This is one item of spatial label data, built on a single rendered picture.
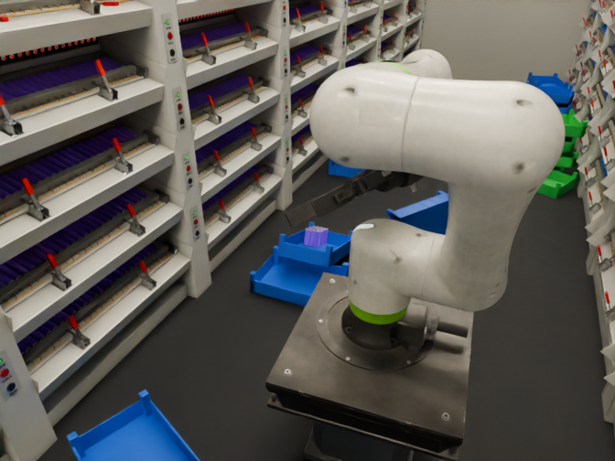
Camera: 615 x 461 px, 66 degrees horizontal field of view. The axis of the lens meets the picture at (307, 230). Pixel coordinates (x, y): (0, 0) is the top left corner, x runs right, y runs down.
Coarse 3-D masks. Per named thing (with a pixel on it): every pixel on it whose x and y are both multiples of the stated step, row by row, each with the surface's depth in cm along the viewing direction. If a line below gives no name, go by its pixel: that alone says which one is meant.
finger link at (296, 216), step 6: (312, 198) 93; (306, 204) 92; (294, 210) 91; (300, 210) 91; (306, 210) 92; (312, 210) 92; (288, 216) 90; (294, 216) 91; (300, 216) 91; (306, 216) 92; (312, 216) 92; (288, 222) 91; (294, 222) 91
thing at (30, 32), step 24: (144, 0) 119; (0, 24) 89; (24, 24) 92; (48, 24) 95; (72, 24) 100; (96, 24) 106; (120, 24) 112; (144, 24) 120; (0, 48) 88; (24, 48) 92
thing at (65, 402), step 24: (264, 216) 214; (240, 240) 197; (216, 264) 183; (168, 288) 164; (144, 312) 154; (168, 312) 160; (120, 336) 144; (144, 336) 151; (96, 360) 136; (120, 360) 142; (72, 384) 129; (48, 408) 122; (0, 456) 110
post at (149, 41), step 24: (168, 0) 124; (144, 48) 127; (168, 72) 130; (168, 96) 132; (120, 120) 142; (168, 120) 135; (192, 144) 147; (168, 168) 144; (192, 168) 149; (192, 192) 152; (192, 240) 157; (192, 264) 161; (192, 288) 166
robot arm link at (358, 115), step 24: (336, 72) 56; (360, 72) 54; (384, 72) 54; (408, 72) 64; (336, 96) 53; (360, 96) 52; (384, 96) 52; (408, 96) 51; (312, 120) 57; (336, 120) 53; (360, 120) 52; (384, 120) 52; (336, 144) 55; (360, 144) 54; (384, 144) 53; (360, 168) 59; (384, 168) 56
